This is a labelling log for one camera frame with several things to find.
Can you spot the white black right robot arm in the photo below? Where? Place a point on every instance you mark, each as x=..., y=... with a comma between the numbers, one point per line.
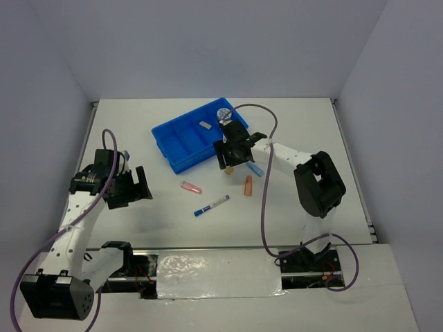
x=320, y=187

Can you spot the white foil covered panel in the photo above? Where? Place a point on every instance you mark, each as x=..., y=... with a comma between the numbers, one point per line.
x=220, y=273

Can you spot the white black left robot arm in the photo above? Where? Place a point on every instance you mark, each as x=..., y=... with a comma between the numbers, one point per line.
x=64, y=285

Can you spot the pink translucent case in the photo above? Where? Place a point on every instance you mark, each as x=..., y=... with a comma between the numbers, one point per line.
x=190, y=187

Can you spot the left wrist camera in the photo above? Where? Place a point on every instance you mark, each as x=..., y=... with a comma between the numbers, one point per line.
x=123, y=159

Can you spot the blue slime jar printed lid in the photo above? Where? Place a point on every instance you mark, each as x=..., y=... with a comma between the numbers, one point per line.
x=223, y=114

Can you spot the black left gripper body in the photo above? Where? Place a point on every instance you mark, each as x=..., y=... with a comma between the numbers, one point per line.
x=125, y=190

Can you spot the blue plastic compartment tray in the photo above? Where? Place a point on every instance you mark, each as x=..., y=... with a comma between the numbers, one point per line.
x=183, y=142

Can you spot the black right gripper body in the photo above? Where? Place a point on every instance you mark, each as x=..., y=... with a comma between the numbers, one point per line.
x=233, y=156

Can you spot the blue translucent case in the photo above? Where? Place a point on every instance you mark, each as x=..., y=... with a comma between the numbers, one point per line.
x=255, y=169

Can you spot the grey eraser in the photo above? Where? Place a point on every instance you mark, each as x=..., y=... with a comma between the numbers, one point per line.
x=205, y=125

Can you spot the orange translucent case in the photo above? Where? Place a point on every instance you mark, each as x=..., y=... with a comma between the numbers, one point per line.
x=248, y=186

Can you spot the blue white marker pen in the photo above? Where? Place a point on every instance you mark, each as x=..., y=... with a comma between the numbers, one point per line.
x=212, y=205

